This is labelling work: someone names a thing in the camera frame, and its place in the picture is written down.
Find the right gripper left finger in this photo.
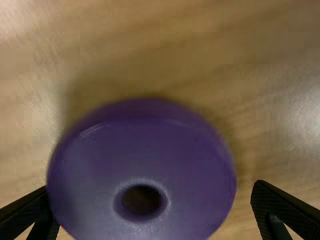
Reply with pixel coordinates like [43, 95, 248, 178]
[0, 185, 61, 240]

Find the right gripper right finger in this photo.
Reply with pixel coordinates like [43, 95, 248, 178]
[250, 179, 320, 240]

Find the purple ring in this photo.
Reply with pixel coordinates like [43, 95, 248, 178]
[47, 98, 238, 240]

